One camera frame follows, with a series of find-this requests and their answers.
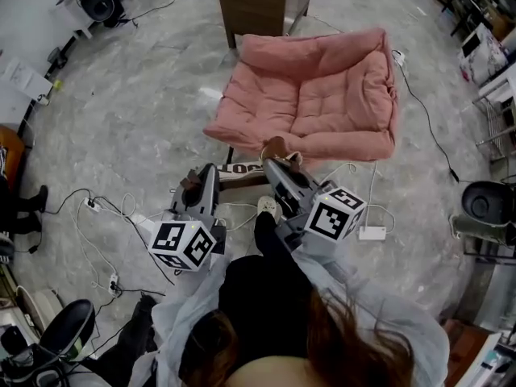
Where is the pink cushioned armchair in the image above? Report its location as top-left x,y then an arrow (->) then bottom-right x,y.
202,28 -> 400,164

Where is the white floral box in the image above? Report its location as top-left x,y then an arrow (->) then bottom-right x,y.
458,23 -> 510,86

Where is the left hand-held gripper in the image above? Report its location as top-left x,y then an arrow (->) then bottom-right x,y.
148,162 -> 227,273

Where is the long black power cable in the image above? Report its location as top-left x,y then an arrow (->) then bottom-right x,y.
397,60 -> 460,183

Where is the beige handbag with brown charm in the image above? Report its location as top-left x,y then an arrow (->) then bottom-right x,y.
179,135 -> 304,193

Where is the orange seat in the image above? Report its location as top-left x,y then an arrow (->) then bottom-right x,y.
0,125 -> 26,185

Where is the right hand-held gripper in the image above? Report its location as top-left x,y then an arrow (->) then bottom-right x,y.
262,157 -> 367,253

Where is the person's right forearm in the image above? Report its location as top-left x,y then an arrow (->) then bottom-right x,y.
289,250 -> 451,387

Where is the person's right shoe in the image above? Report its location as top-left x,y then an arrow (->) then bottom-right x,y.
256,194 -> 280,219

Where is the metal wire rack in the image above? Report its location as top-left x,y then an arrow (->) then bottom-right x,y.
472,94 -> 516,163

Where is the white flat board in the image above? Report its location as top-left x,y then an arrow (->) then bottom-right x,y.
0,56 -> 54,127

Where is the black mesh waste bin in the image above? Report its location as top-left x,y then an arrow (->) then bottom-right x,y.
47,48 -> 69,69

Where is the white side table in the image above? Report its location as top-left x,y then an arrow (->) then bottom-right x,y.
477,64 -> 516,104

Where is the brown wooden table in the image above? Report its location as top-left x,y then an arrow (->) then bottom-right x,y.
213,0 -> 316,51

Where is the white round stool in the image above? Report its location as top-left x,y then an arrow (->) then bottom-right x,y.
15,286 -> 65,330

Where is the white low table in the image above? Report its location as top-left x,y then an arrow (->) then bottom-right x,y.
50,0 -> 135,40

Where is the flat white power strip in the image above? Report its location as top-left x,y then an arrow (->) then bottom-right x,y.
357,226 -> 388,242

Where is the small black table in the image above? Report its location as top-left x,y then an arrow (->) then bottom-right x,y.
440,0 -> 495,38

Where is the black bucket chair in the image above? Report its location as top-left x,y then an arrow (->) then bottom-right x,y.
448,179 -> 516,257
65,0 -> 127,29

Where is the person's left forearm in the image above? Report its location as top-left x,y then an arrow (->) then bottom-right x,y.
151,252 -> 233,387

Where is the person's black-clothed body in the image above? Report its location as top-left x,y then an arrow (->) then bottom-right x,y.
217,210 -> 319,387

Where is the white power strip cable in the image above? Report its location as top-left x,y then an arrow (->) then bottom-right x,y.
320,160 -> 397,233

